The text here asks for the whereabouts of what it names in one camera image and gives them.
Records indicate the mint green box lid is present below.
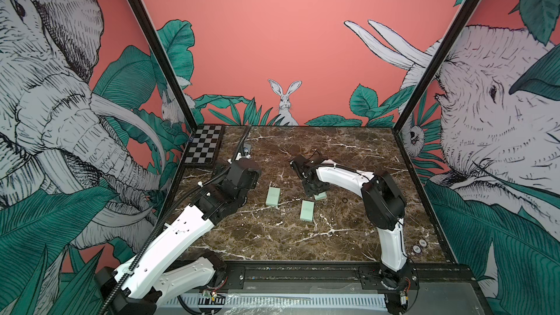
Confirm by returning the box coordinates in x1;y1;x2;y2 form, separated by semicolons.
314;192;327;201

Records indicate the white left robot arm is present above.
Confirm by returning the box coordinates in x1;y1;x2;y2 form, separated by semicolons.
96;141;261;314

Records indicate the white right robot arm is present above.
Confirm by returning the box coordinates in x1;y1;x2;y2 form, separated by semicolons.
290;153;408;273

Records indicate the mint green closed box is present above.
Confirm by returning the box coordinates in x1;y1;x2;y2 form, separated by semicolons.
300;201;314;222

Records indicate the black white checkerboard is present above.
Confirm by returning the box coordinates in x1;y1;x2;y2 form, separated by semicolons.
184;124;225;168

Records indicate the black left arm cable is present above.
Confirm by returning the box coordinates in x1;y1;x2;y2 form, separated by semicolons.
98;124;252;315

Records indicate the white slotted cable duct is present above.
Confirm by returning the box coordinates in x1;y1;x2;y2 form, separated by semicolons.
181;293;387;312

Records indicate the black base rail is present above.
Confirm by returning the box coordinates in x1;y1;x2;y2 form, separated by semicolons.
222;260;475;293

